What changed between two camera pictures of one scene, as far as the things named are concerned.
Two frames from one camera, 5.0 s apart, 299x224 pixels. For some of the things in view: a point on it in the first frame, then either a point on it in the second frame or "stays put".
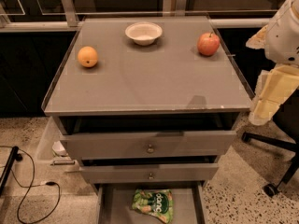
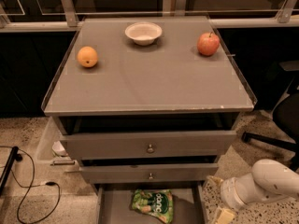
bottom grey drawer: [114, 203] stays put
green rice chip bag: [157, 202] stays put
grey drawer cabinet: [162, 114] stays put
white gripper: [282, 39] -> [228, 189]
